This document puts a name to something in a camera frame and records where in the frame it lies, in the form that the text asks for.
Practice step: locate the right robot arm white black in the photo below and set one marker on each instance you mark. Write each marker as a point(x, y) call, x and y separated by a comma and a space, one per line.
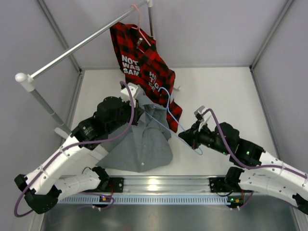
point(254, 168)

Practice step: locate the red black plaid shirt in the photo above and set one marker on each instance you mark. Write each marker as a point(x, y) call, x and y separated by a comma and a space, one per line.
point(141, 64)

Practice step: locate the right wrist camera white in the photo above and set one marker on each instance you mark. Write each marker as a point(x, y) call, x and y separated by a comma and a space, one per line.
point(202, 117)

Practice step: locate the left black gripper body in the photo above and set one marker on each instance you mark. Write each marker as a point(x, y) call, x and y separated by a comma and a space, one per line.
point(134, 121)

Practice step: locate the grey button shirt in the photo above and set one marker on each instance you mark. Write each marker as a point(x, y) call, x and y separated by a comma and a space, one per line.
point(145, 146)

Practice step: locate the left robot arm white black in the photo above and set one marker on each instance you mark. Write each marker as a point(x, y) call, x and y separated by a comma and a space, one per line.
point(43, 188)

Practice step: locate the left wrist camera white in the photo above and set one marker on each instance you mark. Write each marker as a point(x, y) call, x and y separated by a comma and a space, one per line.
point(132, 90)

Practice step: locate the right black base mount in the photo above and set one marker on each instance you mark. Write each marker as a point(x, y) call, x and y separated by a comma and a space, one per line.
point(218, 185)

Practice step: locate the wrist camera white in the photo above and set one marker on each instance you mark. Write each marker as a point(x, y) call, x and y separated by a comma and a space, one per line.
point(202, 117)
point(132, 90)

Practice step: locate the slotted grey cable duct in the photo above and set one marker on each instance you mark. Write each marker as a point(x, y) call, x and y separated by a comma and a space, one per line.
point(84, 199)

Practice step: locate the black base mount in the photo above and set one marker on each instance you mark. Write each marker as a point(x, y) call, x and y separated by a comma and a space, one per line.
point(218, 185)
point(115, 185)

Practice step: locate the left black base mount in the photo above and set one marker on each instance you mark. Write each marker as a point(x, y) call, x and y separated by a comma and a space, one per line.
point(115, 185)

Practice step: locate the aluminium mounting rail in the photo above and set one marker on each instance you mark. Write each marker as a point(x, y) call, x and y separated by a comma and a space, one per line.
point(165, 184)

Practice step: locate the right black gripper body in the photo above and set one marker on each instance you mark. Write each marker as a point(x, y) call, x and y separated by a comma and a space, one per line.
point(203, 136)

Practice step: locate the silver clothes rack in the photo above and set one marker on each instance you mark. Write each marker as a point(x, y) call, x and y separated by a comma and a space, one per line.
point(26, 80)

